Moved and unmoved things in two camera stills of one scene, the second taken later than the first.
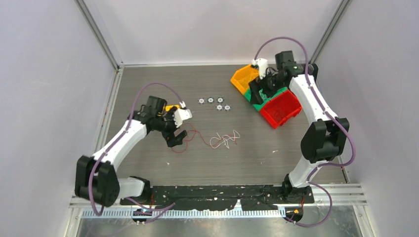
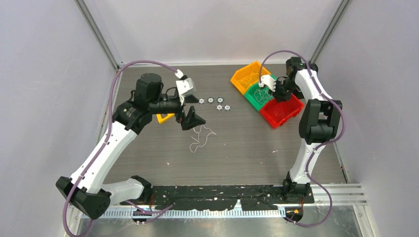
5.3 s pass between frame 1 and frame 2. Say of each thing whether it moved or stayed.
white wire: stayed
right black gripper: moved
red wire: stayed
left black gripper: moved
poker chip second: stayed
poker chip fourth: stayed
